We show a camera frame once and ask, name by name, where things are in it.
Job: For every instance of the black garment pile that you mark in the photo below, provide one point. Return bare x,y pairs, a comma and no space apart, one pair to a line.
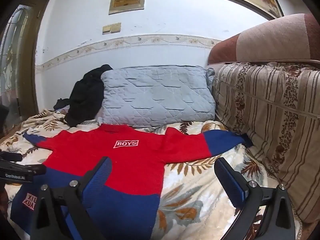
86,97

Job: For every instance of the gold wall panel box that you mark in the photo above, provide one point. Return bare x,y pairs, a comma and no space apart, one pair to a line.
118,6

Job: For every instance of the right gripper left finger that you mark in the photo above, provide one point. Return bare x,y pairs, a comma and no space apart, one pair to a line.
48,219

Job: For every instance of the grey quilted pillow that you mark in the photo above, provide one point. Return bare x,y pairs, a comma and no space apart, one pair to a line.
157,95

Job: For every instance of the wooden door with glass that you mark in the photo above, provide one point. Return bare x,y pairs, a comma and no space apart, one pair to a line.
18,48

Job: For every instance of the red and blue sweater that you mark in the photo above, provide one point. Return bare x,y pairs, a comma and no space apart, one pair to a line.
123,198

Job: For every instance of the striped floral folded quilt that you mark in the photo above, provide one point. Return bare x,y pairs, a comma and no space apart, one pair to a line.
277,106

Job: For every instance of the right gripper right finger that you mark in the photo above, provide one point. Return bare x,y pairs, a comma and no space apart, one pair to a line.
247,196

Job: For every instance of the gold wall switch plate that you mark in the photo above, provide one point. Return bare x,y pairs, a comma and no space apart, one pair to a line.
112,28

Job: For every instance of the brown pink cushion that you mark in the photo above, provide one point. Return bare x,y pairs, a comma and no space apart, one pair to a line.
292,38

